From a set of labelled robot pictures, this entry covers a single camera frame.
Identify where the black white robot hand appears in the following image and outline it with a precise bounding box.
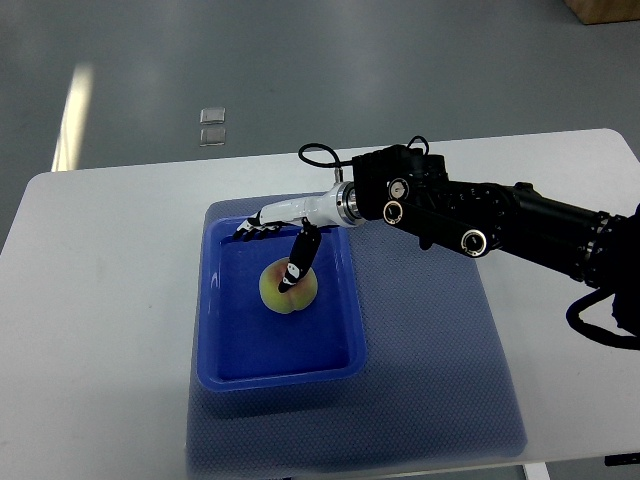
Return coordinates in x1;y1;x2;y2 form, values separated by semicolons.
233;182;365;293

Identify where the green red peach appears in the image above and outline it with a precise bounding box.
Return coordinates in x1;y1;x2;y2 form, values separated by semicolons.
259;257;318;314

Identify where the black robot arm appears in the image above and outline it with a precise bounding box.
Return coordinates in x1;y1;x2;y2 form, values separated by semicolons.
352;145;639;300

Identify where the blue plastic tray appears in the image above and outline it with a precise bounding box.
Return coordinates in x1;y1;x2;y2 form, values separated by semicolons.
192;217;367;393

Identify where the blue textured mat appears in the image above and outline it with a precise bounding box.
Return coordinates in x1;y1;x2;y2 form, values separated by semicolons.
186;198;527;479

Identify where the brown cardboard box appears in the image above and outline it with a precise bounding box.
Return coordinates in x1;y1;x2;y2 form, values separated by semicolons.
564;0;640;25

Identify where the black cable loop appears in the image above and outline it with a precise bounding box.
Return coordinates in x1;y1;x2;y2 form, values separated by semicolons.
565;288;640;351

